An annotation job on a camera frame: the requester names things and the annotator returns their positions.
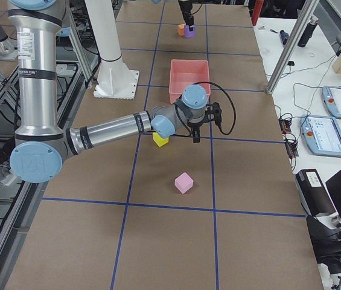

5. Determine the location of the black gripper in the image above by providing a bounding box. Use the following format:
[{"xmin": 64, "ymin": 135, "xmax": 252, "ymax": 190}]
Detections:
[
  {"xmin": 187, "ymin": 102, "xmax": 221, "ymax": 143},
  {"xmin": 185, "ymin": 11, "xmax": 194, "ymax": 31}
]

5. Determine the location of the purple foam block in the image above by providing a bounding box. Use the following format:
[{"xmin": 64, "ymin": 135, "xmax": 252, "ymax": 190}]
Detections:
[{"xmin": 184, "ymin": 25, "xmax": 196, "ymax": 38}]

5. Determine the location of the orange foam block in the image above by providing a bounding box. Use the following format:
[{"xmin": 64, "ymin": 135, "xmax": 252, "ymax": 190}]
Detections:
[{"xmin": 177, "ymin": 24, "xmax": 185, "ymax": 37}]

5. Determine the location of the yellow foam block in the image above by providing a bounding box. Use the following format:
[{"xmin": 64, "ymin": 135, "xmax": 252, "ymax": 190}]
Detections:
[{"xmin": 152, "ymin": 132, "xmax": 169, "ymax": 147}]

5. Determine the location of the pink foam block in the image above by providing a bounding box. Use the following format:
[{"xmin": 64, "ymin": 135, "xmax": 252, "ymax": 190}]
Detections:
[{"xmin": 174, "ymin": 172, "xmax": 194, "ymax": 194}]

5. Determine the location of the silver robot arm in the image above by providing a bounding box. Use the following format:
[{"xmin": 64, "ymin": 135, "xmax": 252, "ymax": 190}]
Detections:
[
  {"xmin": 8, "ymin": 1, "xmax": 221, "ymax": 183},
  {"xmin": 178, "ymin": 0, "xmax": 194, "ymax": 32}
]

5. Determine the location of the pink plastic bin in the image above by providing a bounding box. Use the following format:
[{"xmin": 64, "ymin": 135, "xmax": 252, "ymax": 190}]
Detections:
[{"xmin": 168, "ymin": 59, "xmax": 210, "ymax": 103}]

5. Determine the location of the small circuit board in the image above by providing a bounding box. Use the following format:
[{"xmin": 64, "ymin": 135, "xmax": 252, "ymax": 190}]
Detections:
[{"xmin": 278, "ymin": 117, "xmax": 299, "ymax": 159}]

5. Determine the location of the black water bottle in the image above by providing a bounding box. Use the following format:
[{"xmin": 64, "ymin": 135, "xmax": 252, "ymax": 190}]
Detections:
[{"xmin": 298, "ymin": 15, "xmax": 318, "ymax": 48}]

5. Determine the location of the near teach pendant tablet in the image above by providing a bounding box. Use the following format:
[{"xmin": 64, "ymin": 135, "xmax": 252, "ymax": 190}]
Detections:
[{"xmin": 301, "ymin": 115, "xmax": 341, "ymax": 158}]

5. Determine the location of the black box device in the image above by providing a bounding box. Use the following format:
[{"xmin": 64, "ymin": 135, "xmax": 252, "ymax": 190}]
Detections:
[{"xmin": 295, "ymin": 169, "xmax": 336, "ymax": 217}]

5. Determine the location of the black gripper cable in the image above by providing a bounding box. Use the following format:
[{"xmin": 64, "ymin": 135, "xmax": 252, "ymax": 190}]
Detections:
[{"xmin": 173, "ymin": 81, "xmax": 237, "ymax": 138}]

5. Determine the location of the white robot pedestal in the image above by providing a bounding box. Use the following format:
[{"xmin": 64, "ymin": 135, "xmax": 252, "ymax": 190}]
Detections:
[{"xmin": 85, "ymin": 0, "xmax": 139, "ymax": 100}]

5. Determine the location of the aluminium frame post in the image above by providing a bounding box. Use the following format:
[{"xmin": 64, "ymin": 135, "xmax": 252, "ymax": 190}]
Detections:
[{"xmin": 266, "ymin": 0, "xmax": 319, "ymax": 95}]

